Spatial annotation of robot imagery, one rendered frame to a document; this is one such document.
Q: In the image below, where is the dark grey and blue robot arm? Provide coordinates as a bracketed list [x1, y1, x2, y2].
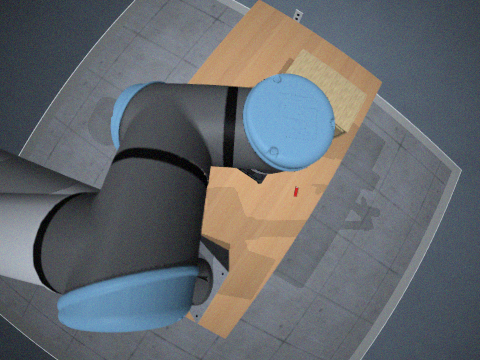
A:
[0, 73, 335, 332]

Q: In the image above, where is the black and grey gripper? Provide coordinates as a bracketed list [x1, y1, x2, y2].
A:
[237, 168, 267, 184]

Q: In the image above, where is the tan wooden chest of drawers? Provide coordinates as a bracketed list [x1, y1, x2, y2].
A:
[286, 49, 367, 139]

